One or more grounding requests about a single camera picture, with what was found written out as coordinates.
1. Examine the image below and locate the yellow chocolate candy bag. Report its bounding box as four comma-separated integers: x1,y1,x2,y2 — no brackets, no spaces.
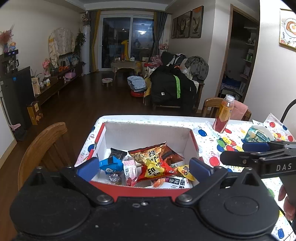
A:
177,165,195,182

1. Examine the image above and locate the white gluten snack bag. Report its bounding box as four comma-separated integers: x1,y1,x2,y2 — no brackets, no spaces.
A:
151,176,193,189

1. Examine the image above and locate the blue cookie packet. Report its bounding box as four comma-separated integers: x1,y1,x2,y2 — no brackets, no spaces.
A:
99,156,123,174

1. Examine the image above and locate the silver foil candy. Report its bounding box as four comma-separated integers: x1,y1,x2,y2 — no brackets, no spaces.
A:
108,172,122,185

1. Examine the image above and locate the black snack packet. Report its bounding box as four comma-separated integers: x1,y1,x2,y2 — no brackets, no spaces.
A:
109,148,127,161

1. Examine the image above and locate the pink drink pouch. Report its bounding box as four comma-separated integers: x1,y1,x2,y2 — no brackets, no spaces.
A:
122,156,137,187

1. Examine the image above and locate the orange yellow chip bag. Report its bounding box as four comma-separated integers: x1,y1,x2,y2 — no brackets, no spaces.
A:
128,142,177,183

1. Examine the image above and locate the copper red foil bag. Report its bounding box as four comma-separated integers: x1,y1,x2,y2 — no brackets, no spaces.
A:
162,145,184,166

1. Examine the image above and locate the person's right hand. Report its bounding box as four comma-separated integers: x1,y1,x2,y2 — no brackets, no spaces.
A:
278,185,295,221

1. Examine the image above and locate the soft tissue pack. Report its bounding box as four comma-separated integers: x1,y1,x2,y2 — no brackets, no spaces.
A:
243,126,275,143

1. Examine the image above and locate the balloon pattern tablecloth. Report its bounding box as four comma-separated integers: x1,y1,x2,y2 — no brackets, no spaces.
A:
75,113,296,241

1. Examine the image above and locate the orange drink bottle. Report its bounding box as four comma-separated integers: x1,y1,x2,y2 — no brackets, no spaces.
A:
213,94,235,133

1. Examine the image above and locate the pink cloth on chair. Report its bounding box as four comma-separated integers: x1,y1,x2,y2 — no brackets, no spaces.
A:
230,100,248,121

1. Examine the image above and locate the wooden chair near box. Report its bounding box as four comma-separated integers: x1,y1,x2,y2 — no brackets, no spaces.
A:
18,122,76,189

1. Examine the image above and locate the red white cardboard box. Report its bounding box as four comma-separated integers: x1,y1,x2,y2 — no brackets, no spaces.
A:
76,121,199,199

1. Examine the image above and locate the wooden chair with pink cloth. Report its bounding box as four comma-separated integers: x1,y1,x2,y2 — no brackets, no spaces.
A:
201,97,252,122

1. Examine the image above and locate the grey desk lamp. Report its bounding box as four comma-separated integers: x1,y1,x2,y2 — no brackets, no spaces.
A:
280,99,296,123

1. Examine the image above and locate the black jacket on chair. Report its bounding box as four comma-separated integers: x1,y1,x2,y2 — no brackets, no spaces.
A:
149,65,197,113

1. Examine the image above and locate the dark tv cabinet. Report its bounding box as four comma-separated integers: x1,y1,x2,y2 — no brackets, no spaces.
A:
0,49,84,130

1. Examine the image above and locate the yellow framed picture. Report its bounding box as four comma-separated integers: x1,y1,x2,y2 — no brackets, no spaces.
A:
279,9,296,50

